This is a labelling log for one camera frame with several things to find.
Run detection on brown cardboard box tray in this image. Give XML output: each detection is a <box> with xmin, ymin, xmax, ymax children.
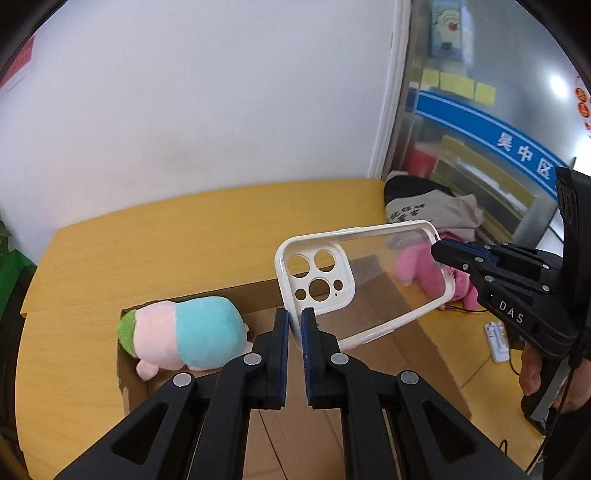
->
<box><xmin>116</xmin><ymin>254</ymin><xmax>472</xmax><ymax>480</ymax></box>

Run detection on pink pig plush toy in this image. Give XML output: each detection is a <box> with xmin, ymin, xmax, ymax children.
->
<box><xmin>117</xmin><ymin>296</ymin><xmax>253</xmax><ymax>381</ymax></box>

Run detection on white clear phone case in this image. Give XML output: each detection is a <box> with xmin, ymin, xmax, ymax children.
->
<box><xmin>274</xmin><ymin>220</ymin><xmax>455</xmax><ymax>350</ymax></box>

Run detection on person's right hand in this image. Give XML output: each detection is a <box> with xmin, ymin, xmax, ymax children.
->
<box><xmin>519</xmin><ymin>343</ymin><xmax>591</xmax><ymax>412</ymax></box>

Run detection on white power strip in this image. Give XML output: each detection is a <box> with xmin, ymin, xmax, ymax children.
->
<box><xmin>484</xmin><ymin>321</ymin><xmax>510</xmax><ymax>363</ymax></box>

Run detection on magenta plush toy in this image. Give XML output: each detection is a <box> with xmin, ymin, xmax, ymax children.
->
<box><xmin>394</xmin><ymin>242</ymin><xmax>480</xmax><ymax>311</ymax></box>

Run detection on beige and black cloth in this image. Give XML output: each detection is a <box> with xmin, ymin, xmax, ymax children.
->
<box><xmin>384</xmin><ymin>171</ymin><xmax>484</xmax><ymax>242</ymax></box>

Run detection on blue banner with characters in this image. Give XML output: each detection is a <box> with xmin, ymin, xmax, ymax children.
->
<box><xmin>415</xmin><ymin>90</ymin><xmax>568</xmax><ymax>201</ymax></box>

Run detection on yellow sticky notes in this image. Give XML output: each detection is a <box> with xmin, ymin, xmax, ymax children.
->
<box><xmin>421</xmin><ymin>68</ymin><xmax>497</xmax><ymax>106</ymax></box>

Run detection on blue cartoon poster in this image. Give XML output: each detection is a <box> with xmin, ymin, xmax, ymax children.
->
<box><xmin>430</xmin><ymin>1</ymin><xmax>474</xmax><ymax>66</ymax></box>

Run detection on green cloth covered bench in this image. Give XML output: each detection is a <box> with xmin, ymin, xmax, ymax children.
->
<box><xmin>0</xmin><ymin>250</ymin><xmax>37</xmax><ymax>320</ymax></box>

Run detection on green potted plant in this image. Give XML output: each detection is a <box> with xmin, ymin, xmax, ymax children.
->
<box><xmin>0</xmin><ymin>220</ymin><xmax>11</xmax><ymax>256</ymax></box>

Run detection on red wall sign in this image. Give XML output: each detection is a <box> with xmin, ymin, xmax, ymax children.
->
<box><xmin>1</xmin><ymin>36</ymin><xmax>35</xmax><ymax>94</ymax></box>

